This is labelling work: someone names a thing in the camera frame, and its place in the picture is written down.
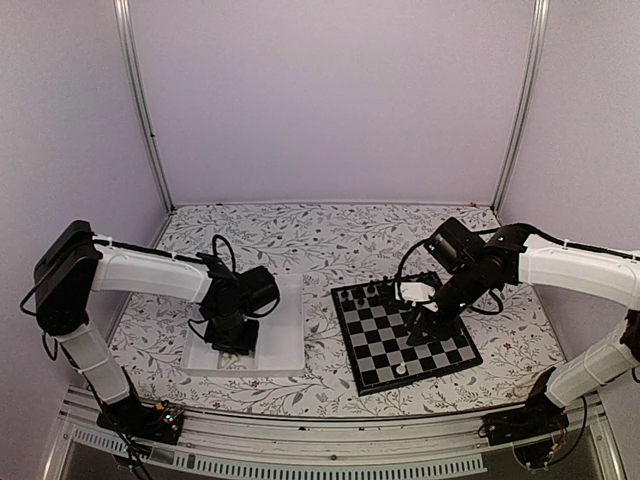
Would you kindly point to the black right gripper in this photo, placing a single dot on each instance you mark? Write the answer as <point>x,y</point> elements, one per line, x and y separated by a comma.
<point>440,328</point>

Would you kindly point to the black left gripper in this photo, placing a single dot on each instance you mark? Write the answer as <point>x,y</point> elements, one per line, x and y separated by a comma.
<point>244,347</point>

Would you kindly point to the black white chessboard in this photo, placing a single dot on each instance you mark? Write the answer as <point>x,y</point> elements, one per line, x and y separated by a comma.
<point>373,326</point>

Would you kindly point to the white plastic tray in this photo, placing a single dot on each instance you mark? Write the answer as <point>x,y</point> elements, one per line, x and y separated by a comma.
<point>276,342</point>

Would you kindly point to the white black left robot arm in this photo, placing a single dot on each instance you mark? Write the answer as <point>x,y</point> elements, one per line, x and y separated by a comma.
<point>80,262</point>

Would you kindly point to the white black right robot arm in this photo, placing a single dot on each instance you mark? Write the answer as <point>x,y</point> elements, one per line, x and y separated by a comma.
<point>595,273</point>

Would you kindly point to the floral patterned table mat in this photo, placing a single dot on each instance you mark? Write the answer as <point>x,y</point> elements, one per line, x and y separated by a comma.
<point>331,245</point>

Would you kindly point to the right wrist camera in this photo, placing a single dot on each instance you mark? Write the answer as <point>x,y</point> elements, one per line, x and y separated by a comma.
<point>414,292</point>

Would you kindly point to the aluminium front rail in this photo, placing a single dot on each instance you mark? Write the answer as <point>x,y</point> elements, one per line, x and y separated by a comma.
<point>230,445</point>

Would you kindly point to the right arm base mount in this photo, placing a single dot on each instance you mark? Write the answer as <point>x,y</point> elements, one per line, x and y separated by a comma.
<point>539,423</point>

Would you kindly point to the left aluminium frame post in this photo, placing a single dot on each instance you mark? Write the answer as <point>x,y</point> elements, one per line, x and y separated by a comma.
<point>126,35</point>

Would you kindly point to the aluminium frame post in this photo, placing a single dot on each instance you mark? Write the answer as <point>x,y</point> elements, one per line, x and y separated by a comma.
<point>126,35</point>
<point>534,55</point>

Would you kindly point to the right aluminium frame post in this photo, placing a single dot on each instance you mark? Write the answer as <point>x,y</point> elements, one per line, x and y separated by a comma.
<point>534,55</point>

